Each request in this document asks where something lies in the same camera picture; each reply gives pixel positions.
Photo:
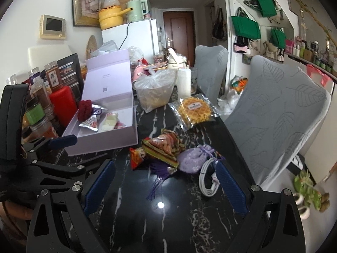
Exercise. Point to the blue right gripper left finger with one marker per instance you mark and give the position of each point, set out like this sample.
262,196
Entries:
96,186

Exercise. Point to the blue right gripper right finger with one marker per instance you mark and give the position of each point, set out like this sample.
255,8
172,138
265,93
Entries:
231,189

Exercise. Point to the near grey leaf chair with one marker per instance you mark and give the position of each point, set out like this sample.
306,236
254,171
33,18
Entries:
277,112

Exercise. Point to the green tote bag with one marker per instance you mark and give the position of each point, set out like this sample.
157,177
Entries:
246,27

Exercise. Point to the red fuzzy knitted item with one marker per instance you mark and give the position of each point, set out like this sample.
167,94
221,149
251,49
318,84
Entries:
84,110

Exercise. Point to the lavender gift box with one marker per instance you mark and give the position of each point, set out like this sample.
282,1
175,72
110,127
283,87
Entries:
108,84

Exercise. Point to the framed picture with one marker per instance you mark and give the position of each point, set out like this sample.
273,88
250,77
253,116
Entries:
85,13

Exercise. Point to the labelled brown spice jar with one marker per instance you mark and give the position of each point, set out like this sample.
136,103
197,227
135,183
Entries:
53,76

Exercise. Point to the wall intercom panel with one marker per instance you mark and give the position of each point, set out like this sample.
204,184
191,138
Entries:
51,27

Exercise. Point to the silver snack sachet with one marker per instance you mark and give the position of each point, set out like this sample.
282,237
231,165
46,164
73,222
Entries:
92,122

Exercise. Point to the far grey leaf chair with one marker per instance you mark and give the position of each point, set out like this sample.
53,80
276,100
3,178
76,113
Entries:
211,63

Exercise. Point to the packaged waffle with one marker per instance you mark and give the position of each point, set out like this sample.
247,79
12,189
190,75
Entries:
193,110

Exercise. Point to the black coffee bag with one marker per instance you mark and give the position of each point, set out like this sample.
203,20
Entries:
71,75

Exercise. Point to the purple embroidered drawstring pouch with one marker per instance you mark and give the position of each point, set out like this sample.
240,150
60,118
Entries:
191,160

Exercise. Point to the cream lotion tube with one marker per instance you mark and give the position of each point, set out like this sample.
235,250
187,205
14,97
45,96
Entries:
109,122

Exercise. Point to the white refrigerator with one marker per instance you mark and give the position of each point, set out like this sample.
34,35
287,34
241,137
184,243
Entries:
142,35

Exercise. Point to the red plastic canister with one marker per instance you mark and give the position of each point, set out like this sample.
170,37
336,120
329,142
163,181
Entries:
64,105

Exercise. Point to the person's left hand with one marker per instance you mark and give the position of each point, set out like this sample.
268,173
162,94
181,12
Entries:
13,210

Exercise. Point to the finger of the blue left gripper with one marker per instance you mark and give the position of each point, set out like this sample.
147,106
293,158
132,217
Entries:
62,142

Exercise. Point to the red snack packet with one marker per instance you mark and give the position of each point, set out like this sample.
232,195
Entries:
137,156

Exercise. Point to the grey leaf chair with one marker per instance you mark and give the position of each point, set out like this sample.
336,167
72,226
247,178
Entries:
277,112
211,63

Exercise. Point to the clear plastic bag of food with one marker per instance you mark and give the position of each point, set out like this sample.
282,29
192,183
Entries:
155,90

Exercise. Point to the triangular embroidered sachet with tassel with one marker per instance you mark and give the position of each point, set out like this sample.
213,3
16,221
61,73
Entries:
164,151

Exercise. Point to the green sandals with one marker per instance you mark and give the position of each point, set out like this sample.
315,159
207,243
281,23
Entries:
305,187

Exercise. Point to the brown entrance door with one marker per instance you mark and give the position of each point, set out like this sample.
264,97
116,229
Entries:
180,33

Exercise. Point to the green electric kettle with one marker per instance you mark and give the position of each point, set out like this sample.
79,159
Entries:
139,8

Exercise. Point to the orange powder jar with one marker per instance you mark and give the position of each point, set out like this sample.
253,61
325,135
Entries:
44,128

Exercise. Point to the yellow pot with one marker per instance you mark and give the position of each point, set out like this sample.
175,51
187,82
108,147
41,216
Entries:
112,16

